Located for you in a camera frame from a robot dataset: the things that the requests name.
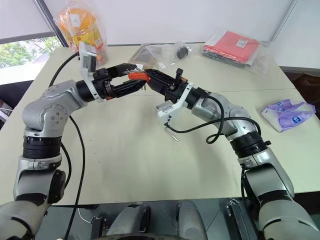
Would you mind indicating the clear bag with black part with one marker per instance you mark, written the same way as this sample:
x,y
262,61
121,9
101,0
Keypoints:
x,y
181,51

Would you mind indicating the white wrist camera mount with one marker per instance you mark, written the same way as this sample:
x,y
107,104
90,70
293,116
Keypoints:
x,y
86,60
167,110

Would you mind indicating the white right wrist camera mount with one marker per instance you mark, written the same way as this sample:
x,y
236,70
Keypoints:
x,y
167,110

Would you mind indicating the red cloth in plastic wrap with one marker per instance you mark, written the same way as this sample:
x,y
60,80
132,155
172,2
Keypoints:
x,y
230,46

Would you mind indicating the loose silver hex key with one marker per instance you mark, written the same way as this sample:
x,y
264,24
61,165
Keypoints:
x,y
172,135

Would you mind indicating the clear bag with brown item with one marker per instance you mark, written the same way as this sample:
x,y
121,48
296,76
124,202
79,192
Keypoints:
x,y
146,53

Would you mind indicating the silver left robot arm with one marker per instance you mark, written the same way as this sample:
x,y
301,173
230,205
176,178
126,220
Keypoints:
x,y
50,112

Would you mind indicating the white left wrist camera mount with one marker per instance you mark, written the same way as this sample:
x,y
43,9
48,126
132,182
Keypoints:
x,y
86,60

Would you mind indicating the orange hex key holder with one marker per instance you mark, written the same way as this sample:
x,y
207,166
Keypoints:
x,y
136,76

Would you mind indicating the purple tissue pack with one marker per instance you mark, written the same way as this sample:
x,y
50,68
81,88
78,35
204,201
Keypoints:
x,y
287,115

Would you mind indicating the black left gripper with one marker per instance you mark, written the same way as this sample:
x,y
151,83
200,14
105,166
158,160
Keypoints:
x,y
101,83

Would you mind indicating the black metal box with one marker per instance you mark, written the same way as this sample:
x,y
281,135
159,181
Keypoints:
x,y
238,220

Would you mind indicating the dark brown furniture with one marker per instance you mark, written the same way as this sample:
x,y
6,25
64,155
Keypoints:
x,y
306,85

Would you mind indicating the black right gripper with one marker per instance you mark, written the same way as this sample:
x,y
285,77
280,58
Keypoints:
x,y
173,88

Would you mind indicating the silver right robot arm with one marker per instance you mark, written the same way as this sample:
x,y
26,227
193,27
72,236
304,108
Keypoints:
x,y
270,170

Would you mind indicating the grey rounded robot leg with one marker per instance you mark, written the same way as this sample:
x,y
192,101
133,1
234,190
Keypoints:
x,y
191,220
132,221

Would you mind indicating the orange snack bag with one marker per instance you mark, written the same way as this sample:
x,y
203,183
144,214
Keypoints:
x,y
82,27

